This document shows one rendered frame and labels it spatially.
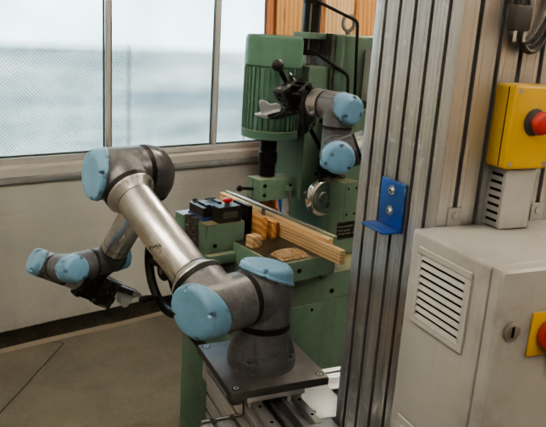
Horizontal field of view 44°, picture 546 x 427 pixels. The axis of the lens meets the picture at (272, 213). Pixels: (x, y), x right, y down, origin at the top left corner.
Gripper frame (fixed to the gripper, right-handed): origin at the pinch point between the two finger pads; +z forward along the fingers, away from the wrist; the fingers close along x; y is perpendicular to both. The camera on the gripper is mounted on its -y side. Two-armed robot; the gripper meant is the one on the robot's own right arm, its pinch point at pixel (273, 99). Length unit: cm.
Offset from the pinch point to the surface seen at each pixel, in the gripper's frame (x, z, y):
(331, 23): -124, 139, -67
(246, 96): 0.8, 12.9, -0.1
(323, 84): -20.3, 5.3, -11.1
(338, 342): 29, -10, -77
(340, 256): 19.1, -26.1, -36.2
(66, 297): 79, 144, -81
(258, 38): -10.1, 9.1, 13.0
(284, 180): 6.5, 8.8, -29.0
